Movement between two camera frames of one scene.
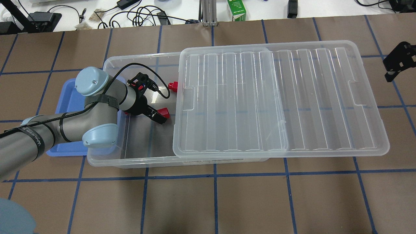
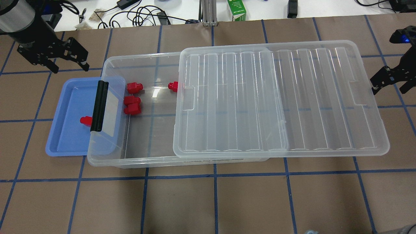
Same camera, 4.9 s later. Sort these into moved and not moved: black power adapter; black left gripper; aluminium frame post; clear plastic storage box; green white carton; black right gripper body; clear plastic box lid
Moved: black left gripper; black right gripper body
Not moved: clear plastic storage box; green white carton; clear plastic box lid; black power adapter; aluminium frame post
